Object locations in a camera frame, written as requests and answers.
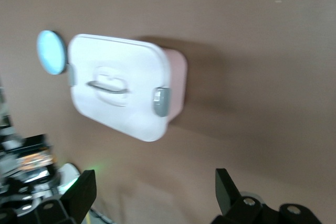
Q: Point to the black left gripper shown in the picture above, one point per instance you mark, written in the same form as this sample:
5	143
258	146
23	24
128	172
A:
15	187

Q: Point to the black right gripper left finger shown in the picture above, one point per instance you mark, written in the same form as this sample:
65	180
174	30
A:
78	195

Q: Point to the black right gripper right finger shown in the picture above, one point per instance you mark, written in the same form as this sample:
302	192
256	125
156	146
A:
231	197

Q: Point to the grey box latch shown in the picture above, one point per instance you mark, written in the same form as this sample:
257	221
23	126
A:
71	75
160	102

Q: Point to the light blue round plate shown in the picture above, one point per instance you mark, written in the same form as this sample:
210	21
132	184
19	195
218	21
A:
50	51

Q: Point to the brown table mat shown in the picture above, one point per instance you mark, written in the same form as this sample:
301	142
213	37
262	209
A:
236	51

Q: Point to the white lidded storage box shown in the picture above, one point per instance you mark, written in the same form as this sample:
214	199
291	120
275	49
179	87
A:
118	51

